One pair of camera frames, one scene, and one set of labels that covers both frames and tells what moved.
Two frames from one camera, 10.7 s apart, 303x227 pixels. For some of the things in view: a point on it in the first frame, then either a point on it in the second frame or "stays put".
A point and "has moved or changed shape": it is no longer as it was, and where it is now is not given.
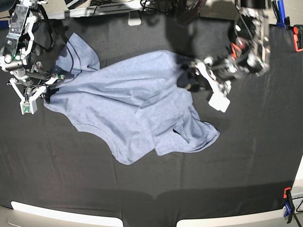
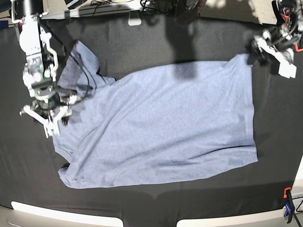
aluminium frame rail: x=87 y=11 stays put
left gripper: x=29 y=78 → x=48 y=105
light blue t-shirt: x=138 y=106 has moved or changed shape
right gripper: x=218 y=73 → x=282 y=41
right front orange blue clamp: x=289 y=206 stays put
